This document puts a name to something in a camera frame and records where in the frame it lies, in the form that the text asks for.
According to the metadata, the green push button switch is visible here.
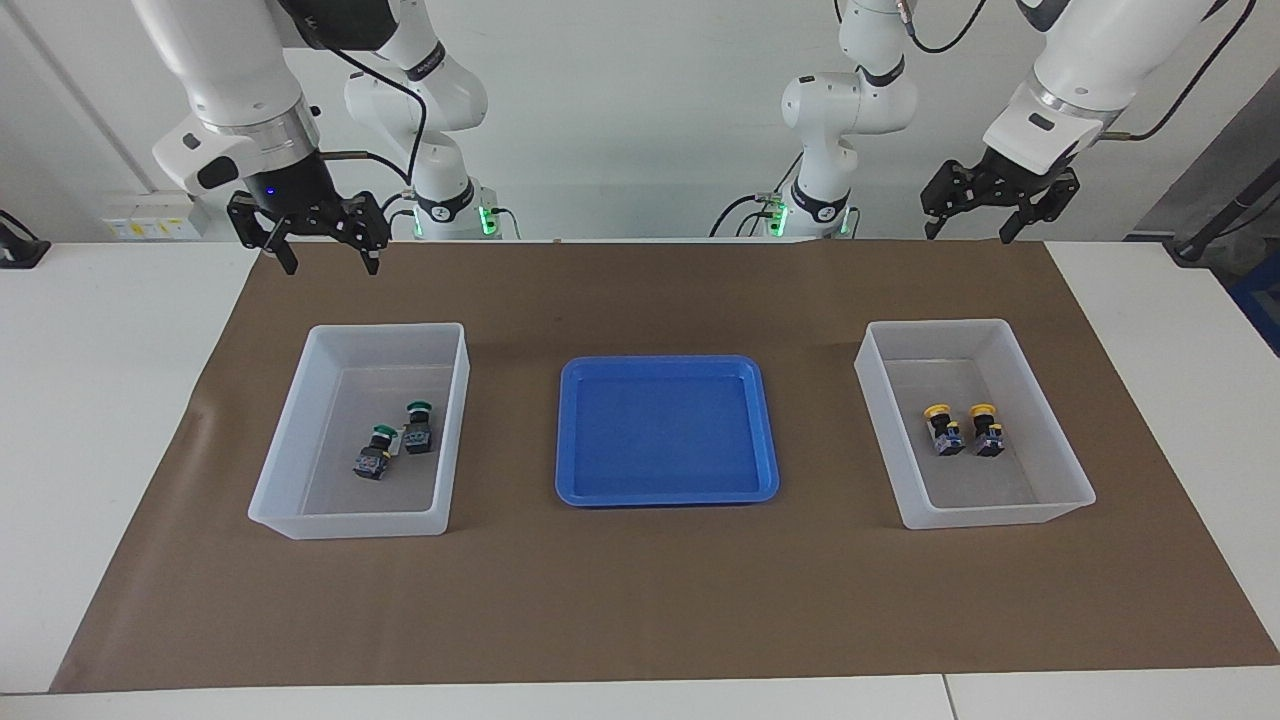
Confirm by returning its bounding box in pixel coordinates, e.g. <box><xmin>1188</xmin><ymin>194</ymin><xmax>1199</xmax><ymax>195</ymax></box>
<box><xmin>402</xmin><ymin>400</ymin><xmax>436</xmax><ymax>456</ymax></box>
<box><xmin>352</xmin><ymin>423</ymin><xmax>398</xmax><ymax>483</ymax></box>

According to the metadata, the brown paper table mat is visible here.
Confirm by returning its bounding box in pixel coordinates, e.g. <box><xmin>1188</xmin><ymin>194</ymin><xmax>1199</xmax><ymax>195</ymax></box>
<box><xmin>50</xmin><ymin>240</ymin><xmax>1280</xmax><ymax>694</ymax></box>

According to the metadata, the black device at table edge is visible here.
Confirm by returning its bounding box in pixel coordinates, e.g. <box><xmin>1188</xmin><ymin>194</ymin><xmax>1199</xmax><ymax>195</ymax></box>
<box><xmin>0</xmin><ymin>210</ymin><xmax>51</xmax><ymax>269</ymax></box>

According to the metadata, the translucent white plastic box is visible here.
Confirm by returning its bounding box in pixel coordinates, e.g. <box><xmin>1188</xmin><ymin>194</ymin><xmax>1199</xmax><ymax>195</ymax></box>
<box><xmin>247</xmin><ymin>322</ymin><xmax>471</xmax><ymax>541</ymax></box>
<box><xmin>854</xmin><ymin>318</ymin><xmax>1097</xmax><ymax>531</ymax></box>

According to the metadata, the blue crate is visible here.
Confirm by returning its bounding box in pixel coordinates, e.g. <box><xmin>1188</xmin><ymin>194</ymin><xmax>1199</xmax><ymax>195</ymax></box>
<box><xmin>1228</xmin><ymin>250</ymin><xmax>1280</xmax><ymax>356</ymax></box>

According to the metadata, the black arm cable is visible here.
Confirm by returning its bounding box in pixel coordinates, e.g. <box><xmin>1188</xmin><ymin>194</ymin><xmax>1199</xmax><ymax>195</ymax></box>
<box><xmin>900</xmin><ymin>0</ymin><xmax>1259</xmax><ymax>143</ymax></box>
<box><xmin>318</xmin><ymin>40</ymin><xmax>429</xmax><ymax>199</ymax></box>

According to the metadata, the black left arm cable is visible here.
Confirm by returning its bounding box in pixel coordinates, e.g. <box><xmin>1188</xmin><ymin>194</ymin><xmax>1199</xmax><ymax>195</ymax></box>
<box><xmin>900</xmin><ymin>0</ymin><xmax>1259</xmax><ymax>143</ymax></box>

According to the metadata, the blue plastic tray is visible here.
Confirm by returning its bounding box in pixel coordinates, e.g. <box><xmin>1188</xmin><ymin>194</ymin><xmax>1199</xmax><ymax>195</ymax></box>
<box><xmin>555</xmin><ymin>355</ymin><xmax>781</xmax><ymax>508</ymax></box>

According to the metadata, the yellow push button switch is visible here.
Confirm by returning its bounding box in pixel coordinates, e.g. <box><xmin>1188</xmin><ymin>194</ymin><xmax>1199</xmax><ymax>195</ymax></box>
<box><xmin>922</xmin><ymin>402</ymin><xmax>966</xmax><ymax>458</ymax></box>
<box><xmin>968</xmin><ymin>402</ymin><xmax>1007</xmax><ymax>459</ymax></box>

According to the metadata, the dark tripod pole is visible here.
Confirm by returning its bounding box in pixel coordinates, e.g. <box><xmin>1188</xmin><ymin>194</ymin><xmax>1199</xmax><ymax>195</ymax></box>
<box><xmin>1175</xmin><ymin>160</ymin><xmax>1280</xmax><ymax>263</ymax></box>

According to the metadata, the white wall cable conduit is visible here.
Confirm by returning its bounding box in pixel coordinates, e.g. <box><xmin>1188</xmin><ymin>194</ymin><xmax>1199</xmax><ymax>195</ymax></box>
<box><xmin>5</xmin><ymin>0</ymin><xmax>153</xmax><ymax>196</ymax></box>

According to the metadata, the white wall socket box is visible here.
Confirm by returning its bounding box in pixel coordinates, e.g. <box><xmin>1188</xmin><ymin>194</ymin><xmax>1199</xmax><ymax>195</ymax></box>
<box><xmin>100</xmin><ymin>190</ymin><xmax>211</xmax><ymax>241</ymax></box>

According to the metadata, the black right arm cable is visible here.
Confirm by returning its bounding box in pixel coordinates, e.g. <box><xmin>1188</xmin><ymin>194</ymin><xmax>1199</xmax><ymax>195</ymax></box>
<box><xmin>318</xmin><ymin>40</ymin><xmax>429</xmax><ymax>199</ymax></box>

